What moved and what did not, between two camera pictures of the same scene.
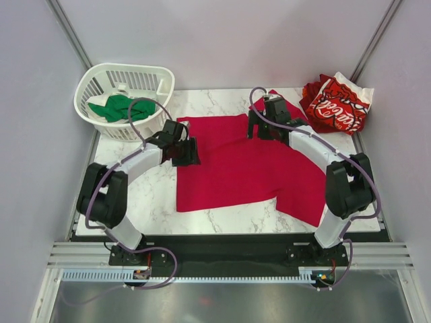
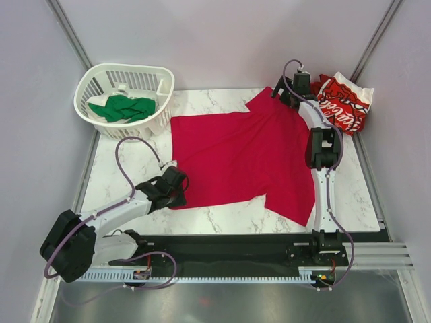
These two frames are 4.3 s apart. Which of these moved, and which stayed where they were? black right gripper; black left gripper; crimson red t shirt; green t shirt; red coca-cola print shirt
Moved: black right gripper; black left gripper
Stayed: crimson red t shirt; green t shirt; red coca-cola print shirt
